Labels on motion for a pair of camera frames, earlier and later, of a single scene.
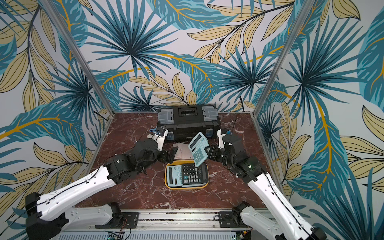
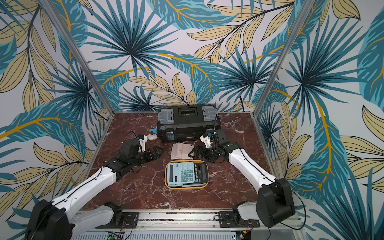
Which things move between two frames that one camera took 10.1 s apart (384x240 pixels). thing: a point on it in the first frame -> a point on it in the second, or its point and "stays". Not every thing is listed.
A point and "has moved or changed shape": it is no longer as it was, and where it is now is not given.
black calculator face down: (191, 174) stays
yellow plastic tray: (177, 162) stays
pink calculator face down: (183, 151) stays
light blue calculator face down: (198, 146) has moved or changed shape
